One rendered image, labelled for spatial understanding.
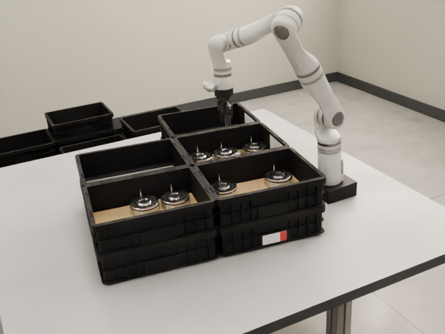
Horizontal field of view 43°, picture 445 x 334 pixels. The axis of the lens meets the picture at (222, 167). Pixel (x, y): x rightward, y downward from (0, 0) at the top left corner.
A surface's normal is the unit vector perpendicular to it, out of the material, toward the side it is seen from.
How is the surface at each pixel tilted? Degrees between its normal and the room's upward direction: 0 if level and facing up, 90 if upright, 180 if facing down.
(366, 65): 90
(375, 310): 0
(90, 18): 90
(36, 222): 0
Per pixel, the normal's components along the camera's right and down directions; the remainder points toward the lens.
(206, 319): -0.06, -0.90
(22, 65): 0.44, 0.36
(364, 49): -0.90, 0.23
